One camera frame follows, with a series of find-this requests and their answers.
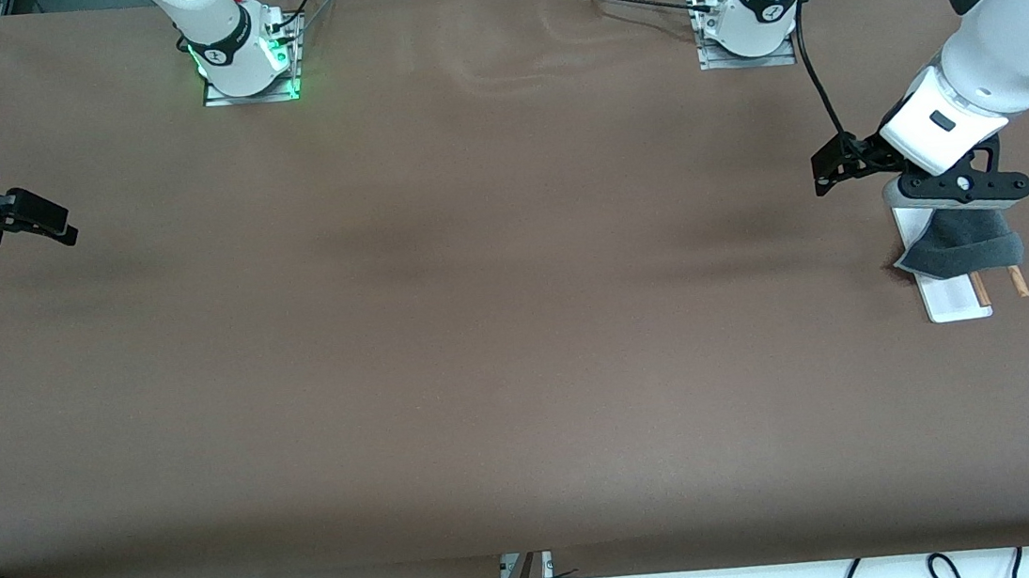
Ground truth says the silver table edge bracket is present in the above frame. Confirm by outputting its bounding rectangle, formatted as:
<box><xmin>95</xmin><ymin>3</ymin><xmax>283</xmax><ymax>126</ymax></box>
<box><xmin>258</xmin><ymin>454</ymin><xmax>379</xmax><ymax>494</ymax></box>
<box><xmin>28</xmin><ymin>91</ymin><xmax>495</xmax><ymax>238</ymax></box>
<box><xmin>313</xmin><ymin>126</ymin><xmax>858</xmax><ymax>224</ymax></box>
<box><xmin>500</xmin><ymin>550</ymin><xmax>554</xmax><ymax>578</ymax></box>

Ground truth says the black left camera mount bar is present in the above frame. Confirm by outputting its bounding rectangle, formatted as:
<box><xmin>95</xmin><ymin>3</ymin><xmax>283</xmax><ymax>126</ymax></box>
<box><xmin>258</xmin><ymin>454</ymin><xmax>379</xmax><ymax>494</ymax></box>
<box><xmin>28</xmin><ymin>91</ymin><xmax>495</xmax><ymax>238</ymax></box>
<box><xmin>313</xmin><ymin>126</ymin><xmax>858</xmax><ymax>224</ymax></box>
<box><xmin>896</xmin><ymin>131</ymin><xmax>1029</xmax><ymax>219</ymax></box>

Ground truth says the grey microfibre towel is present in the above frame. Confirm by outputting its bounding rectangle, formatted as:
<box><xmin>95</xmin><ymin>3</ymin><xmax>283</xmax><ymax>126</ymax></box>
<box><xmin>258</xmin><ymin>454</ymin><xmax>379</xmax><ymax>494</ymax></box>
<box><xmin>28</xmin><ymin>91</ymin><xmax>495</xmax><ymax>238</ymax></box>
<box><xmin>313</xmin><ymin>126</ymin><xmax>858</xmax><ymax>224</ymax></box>
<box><xmin>888</xmin><ymin>198</ymin><xmax>1029</xmax><ymax>286</ymax></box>

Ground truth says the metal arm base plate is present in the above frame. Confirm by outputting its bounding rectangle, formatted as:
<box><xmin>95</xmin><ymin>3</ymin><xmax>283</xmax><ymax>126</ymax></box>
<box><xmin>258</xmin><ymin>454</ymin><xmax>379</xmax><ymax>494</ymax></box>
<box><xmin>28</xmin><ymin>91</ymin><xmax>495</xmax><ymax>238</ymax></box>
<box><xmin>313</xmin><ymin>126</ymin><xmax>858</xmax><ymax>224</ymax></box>
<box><xmin>687</xmin><ymin>0</ymin><xmax>798</xmax><ymax>74</ymax></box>
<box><xmin>195</xmin><ymin>8</ymin><xmax>313</xmax><ymax>109</ymax></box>

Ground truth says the black base cable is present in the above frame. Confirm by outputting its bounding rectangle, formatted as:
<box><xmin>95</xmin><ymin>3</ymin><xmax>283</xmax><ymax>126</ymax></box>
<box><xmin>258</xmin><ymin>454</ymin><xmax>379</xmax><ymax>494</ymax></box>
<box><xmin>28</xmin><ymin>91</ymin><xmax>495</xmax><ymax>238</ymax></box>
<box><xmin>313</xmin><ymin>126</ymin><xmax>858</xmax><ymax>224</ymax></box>
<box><xmin>265</xmin><ymin>0</ymin><xmax>339</xmax><ymax>35</ymax></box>

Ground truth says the white rack base tray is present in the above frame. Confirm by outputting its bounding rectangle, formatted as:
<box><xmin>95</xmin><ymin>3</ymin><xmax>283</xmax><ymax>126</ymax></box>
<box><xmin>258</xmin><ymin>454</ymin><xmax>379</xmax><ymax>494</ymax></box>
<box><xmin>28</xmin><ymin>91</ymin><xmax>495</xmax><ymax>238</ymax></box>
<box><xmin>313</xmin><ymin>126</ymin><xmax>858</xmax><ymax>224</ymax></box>
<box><xmin>891</xmin><ymin>198</ymin><xmax>995</xmax><ymax>328</ymax></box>

